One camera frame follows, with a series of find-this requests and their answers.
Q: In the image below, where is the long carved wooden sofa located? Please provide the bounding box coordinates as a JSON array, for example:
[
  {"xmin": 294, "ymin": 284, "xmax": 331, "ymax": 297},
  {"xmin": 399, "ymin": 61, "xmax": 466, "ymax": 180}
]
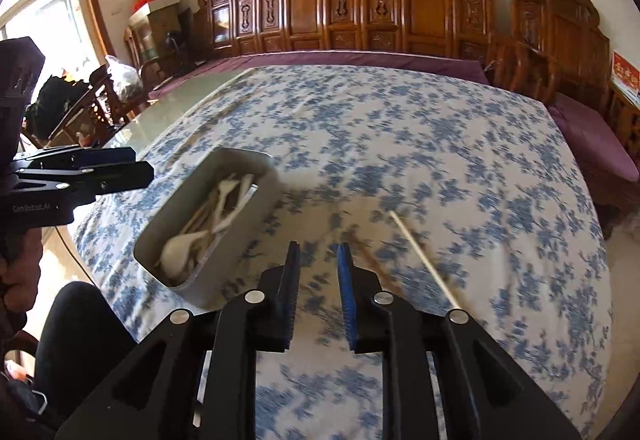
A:
[{"xmin": 192, "ymin": 0, "xmax": 496, "ymax": 66}]

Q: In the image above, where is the red gift box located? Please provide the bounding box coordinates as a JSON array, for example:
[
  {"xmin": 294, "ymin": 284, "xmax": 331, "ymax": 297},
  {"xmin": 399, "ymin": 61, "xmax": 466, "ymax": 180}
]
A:
[{"xmin": 611, "ymin": 51, "xmax": 640, "ymax": 93}]

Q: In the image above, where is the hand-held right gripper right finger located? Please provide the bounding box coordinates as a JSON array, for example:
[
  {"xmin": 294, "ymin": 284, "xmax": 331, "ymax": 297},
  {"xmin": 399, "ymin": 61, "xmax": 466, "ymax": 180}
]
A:
[{"xmin": 336, "ymin": 241, "xmax": 583, "ymax": 440}]

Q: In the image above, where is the white and red box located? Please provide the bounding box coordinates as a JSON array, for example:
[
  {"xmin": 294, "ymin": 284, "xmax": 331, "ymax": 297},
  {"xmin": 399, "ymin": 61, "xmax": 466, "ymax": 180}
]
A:
[{"xmin": 131, "ymin": 0, "xmax": 182, "ymax": 16}]

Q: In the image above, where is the light bamboo chopstick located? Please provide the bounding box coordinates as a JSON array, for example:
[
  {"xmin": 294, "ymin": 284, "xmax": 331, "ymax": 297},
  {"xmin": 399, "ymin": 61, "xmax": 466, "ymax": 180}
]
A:
[{"xmin": 389, "ymin": 211, "xmax": 462, "ymax": 312}]

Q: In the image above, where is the rectangular metal container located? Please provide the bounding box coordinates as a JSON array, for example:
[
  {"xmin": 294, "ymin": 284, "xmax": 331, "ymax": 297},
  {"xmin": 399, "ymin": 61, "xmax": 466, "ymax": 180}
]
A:
[{"xmin": 133, "ymin": 147, "xmax": 281, "ymax": 310}]

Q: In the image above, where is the black bag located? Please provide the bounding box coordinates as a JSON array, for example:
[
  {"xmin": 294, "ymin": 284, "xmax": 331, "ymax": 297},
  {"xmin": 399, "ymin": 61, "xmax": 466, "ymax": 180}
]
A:
[{"xmin": 27, "ymin": 75, "xmax": 93, "ymax": 141}]

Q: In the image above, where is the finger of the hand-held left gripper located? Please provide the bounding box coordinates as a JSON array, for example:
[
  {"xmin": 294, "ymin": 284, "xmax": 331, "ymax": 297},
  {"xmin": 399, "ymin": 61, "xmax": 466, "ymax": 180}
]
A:
[
  {"xmin": 15, "ymin": 162, "xmax": 154, "ymax": 203},
  {"xmin": 15, "ymin": 146, "xmax": 137, "ymax": 172}
]

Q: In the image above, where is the large white ceramic spoon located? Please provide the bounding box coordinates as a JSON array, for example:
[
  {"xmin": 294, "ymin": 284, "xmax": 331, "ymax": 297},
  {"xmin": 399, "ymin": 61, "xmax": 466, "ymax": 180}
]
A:
[{"xmin": 212, "ymin": 172, "xmax": 257, "ymax": 233}]

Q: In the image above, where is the person's left hand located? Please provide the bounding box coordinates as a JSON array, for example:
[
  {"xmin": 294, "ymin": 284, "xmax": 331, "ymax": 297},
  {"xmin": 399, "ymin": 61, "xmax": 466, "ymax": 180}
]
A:
[{"xmin": 0, "ymin": 227, "xmax": 43, "ymax": 336}]

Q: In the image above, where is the clear plastic bag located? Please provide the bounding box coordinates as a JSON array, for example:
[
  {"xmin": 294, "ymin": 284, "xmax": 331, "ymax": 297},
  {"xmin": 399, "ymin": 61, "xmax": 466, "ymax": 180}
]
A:
[{"xmin": 105, "ymin": 55, "xmax": 143, "ymax": 101}]

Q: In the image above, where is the large brown cardboard box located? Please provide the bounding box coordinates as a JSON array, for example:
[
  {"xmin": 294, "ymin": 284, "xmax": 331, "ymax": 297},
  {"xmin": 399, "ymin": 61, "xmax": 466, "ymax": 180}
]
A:
[{"xmin": 127, "ymin": 10, "xmax": 193, "ymax": 66}]

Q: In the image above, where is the blue floral tablecloth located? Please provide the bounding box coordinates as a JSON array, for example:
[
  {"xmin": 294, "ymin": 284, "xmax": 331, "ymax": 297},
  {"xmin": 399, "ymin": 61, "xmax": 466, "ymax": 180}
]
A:
[{"xmin": 72, "ymin": 65, "xmax": 613, "ymax": 440}]

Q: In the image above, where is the person's dark trouser leg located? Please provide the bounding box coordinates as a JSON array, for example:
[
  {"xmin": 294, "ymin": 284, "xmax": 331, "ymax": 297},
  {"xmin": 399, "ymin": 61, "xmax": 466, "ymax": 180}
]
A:
[{"xmin": 30, "ymin": 280, "xmax": 146, "ymax": 421}]

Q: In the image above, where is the wooden dining chair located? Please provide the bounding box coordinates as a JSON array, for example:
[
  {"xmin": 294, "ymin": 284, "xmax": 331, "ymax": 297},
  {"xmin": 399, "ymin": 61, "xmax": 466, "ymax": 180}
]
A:
[{"xmin": 47, "ymin": 65, "xmax": 151, "ymax": 151}]

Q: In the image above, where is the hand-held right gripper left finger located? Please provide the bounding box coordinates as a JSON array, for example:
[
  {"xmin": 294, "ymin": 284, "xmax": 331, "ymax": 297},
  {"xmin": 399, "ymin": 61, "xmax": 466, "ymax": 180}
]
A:
[{"xmin": 55, "ymin": 241, "xmax": 302, "ymax": 440}]

